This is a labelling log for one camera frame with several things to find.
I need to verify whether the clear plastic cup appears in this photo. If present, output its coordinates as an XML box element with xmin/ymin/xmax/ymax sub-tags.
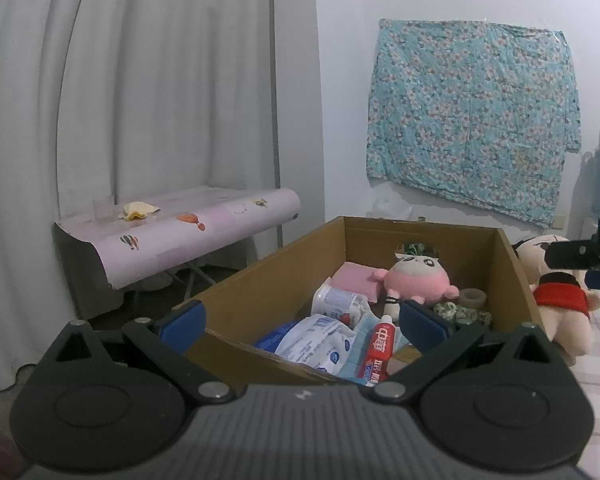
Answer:
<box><xmin>92</xmin><ymin>197</ymin><xmax>116</xmax><ymax>221</ymax></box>

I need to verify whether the white curtain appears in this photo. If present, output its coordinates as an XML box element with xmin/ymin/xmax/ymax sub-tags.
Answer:
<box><xmin>0</xmin><ymin>0</ymin><xmax>321</xmax><ymax>391</ymax></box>

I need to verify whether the small brown box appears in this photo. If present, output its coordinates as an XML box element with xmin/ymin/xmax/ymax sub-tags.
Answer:
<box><xmin>387</xmin><ymin>342</ymin><xmax>425</xmax><ymax>376</ymax></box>

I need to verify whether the red toothpaste box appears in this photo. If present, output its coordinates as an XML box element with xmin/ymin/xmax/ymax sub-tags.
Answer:
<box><xmin>357</xmin><ymin>314</ymin><xmax>397</xmax><ymax>386</ymax></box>

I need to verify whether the brown cardboard box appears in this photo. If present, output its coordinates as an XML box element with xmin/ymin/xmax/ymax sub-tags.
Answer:
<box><xmin>172</xmin><ymin>215</ymin><xmax>548</xmax><ymax>386</ymax></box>

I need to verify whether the pink round plush toy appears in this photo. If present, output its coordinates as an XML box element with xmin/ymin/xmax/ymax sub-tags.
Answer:
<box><xmin>371</xmin><ymin>251</ymin><xmax>462</xmax><ymax>306</ymax></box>

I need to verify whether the blue and white packet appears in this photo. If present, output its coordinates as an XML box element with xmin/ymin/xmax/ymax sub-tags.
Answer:
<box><xmin>252</xmin><ymin>312</ymin><xmax>361</xmax><ymax>376</ymax></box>

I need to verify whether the white tape roll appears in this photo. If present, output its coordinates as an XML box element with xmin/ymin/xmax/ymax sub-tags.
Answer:
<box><xmin>460</xmin><ymin>287</ymin><xmax>488</xmax><ymax>313</ymax></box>

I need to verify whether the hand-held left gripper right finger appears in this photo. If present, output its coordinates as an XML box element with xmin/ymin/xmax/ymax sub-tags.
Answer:
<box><xmin>369</xmin><ymin>301</ymin><xmax>557</xmax><ymax>405</ymax></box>

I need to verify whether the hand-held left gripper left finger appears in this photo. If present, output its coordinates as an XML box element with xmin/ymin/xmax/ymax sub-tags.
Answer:
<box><xmin>45</xmin><ymin>300</ymin><xmax>237</xmax><ymax>407</ymax></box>

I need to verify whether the table with pink cover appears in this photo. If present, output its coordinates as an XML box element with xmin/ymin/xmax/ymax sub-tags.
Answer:
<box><xmin>54</xmin><ymin>186</ymin><xmax>302</xmax><ymax>321</ymax></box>

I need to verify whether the cream plush doll red top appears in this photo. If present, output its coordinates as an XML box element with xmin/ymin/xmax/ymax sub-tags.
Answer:
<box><xmin>510</xmin><ymin>234</ymin><xmax>600</xmax><ymax>367</ymax></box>

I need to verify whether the yellow cloth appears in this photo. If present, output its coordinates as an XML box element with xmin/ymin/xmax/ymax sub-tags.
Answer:
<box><xmin>117</xmin><ymin>201</ymin><xmax>162</xmax><ymax>222</ymax></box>

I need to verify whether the floral cloth on wall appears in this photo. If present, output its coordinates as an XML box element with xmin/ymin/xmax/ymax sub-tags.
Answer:
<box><xmin>365</xmin><ymin>17</ymin><xmax>582</xmax><ymax>228</ymax></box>

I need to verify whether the green patterned scrunchie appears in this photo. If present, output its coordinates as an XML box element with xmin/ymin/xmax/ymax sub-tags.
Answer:
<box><xmin>432</xmin><ymin>301</ymin><xmax>493</xmax><ymax>325</ymax></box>

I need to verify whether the pink towel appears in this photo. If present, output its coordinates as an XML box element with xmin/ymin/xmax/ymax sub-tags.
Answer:
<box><xmin>331</xmin><ymin>261</ymin><xmax>388</xmax><ymax>303</ymax></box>

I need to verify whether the white container blue label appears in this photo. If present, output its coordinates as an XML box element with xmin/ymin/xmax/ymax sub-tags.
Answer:
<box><xmin>311</xmin><ymin>282</ymin><xmax>371</xmax><ymax>328</ymax></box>

